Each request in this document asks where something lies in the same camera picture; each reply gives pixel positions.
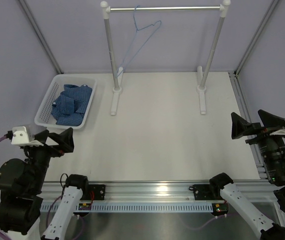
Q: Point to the white plastic basket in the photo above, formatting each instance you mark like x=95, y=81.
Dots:
x=43, y=116

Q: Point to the aluminium mounting rail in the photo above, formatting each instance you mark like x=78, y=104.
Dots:
x=177, y=191

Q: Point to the blue plaid shirt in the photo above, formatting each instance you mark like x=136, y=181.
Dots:
x=69, y=108

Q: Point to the white slotted cable duct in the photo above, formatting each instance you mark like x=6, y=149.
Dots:
x=145, y=207

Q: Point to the aluminium frame post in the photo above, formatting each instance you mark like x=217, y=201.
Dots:
x=257, y=35
x=26, y=10

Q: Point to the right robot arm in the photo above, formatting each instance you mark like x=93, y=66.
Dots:
x=264, y=228

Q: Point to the aluminium frame post right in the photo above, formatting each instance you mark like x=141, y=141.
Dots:
x=257, y=35

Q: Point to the aluminium frame post left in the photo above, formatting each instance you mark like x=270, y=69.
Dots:
x=26, y=10

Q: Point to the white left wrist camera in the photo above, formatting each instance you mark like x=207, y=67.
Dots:
x=25, y=135

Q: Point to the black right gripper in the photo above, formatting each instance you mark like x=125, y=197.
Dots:
x=240, y=126

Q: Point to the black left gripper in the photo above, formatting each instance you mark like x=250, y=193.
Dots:
x=65, y=139

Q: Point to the light blue wire hanger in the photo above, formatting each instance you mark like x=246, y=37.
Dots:
x=141, y=36

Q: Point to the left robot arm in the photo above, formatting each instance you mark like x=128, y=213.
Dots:
x=19, y=214

